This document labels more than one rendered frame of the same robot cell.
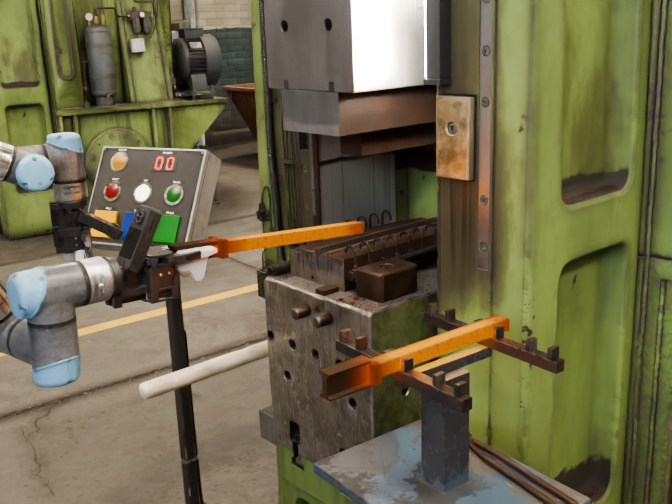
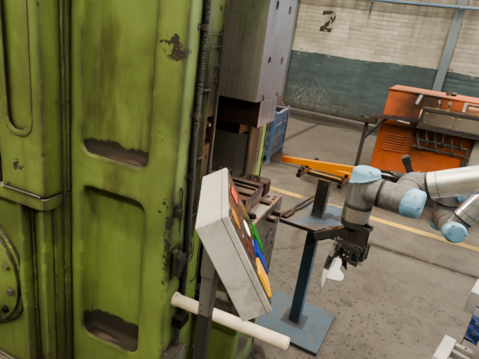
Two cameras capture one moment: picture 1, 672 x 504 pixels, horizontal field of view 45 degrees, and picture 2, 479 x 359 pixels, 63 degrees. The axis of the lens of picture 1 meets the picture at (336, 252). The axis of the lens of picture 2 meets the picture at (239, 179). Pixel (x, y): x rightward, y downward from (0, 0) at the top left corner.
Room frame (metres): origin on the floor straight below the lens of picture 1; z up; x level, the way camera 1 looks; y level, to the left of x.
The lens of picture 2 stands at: (2.64, 1.33, 1.57)
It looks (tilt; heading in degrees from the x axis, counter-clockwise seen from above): 20 degrees down; 241
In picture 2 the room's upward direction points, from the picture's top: 8 degrees clockwise
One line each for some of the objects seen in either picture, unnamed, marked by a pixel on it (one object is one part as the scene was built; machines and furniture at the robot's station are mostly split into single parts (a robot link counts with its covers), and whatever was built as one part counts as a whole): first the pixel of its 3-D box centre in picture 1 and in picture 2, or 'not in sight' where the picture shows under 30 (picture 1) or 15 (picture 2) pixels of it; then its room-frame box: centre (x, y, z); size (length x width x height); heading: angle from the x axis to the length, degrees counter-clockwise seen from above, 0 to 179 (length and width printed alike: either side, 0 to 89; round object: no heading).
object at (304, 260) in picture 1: (379, 247); (209, 185); (1.98, -0.11, 0.96); 0.42 x 0.20 x 0.09; 131
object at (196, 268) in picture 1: (198, 264); not in sight; (1.39, 0.24, 1.11); 0.09 x 0.03 x 0.06; 128
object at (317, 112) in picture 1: (376, 103); (218, 101); (1.98, -0.11, 1.32); 0.42 x 0.20 x 0.10; 131
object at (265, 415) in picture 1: (277, 424); (172, 357); (2.20, 0.19, 0.36); 0.09 x 0.07 x 0.12; 41
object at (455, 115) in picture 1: (454, 137); not in sight; (1.69, -0.26, 1.27); 0.09 x 0.02 x 0.17; 41
